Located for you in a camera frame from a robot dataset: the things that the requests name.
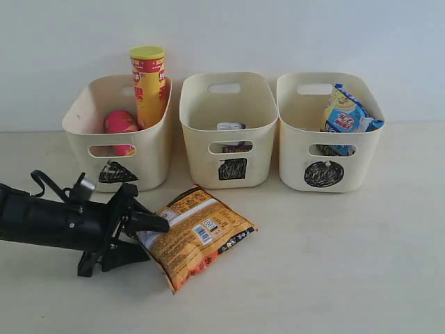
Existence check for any yellow Lays chips can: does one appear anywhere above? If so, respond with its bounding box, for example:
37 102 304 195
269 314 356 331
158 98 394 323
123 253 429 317
130 45 168 129

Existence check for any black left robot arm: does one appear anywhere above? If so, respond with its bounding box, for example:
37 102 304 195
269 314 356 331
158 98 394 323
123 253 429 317
1 184 170 277

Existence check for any cream bin with square mark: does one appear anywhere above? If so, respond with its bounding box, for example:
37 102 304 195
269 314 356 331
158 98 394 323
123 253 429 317
179 72 278 189

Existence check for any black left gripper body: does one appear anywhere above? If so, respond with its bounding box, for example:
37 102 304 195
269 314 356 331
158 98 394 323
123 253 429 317
65 184 138 277

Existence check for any orange instant noodle packet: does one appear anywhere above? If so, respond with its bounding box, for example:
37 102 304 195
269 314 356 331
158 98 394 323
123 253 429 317
136 184 257 293

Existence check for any purple small carton box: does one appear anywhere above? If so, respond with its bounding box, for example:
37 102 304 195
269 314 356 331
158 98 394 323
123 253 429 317
222 141 253 153

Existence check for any cream bin with circle mark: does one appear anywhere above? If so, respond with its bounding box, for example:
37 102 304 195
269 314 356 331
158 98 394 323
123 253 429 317
276 72 385 193

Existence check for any pink Lays chips can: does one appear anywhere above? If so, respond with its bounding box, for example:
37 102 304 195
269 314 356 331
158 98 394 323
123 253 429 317
104 110 140 156

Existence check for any blue white milk carton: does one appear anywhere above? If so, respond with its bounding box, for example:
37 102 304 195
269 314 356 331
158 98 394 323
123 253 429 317
216 122 246 131

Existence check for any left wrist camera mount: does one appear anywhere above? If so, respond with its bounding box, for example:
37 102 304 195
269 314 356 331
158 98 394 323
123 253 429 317
64 173 96 204

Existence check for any cream bin with triangle mark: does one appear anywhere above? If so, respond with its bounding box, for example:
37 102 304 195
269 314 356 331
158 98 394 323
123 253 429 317
62 75 173 193

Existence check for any blue instant noodle packet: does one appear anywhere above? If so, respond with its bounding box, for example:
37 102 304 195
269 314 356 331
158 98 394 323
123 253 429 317
316 83 384 157

